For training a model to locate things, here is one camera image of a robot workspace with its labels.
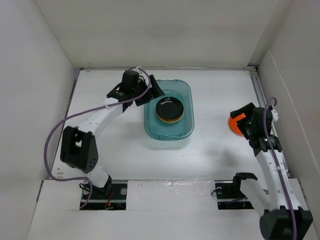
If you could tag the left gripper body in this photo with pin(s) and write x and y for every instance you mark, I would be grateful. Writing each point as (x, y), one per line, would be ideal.
(141, 85)

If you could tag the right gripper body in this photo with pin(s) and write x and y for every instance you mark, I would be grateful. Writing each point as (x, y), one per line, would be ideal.
(250, 127)

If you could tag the orange plate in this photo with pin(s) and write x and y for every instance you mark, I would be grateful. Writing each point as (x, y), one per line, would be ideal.
(170, 119)
(232, 123)

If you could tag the black plate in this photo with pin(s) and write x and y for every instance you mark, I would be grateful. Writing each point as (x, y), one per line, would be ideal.
(169, 107)

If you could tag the green plate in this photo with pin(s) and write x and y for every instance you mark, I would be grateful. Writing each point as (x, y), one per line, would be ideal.
(170, 122)

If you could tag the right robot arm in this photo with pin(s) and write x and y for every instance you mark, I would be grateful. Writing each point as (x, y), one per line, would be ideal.
(281, 216)

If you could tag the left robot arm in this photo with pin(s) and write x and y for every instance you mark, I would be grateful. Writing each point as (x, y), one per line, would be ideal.
(79, 143)

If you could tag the teal transparent plastic bin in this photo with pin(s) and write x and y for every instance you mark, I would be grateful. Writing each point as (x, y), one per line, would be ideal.
(170, 132)

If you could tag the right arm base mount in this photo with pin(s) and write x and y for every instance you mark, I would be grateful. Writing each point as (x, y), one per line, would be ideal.
(229, 195)

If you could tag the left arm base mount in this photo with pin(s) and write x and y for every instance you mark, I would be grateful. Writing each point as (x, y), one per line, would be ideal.
(116, 200)

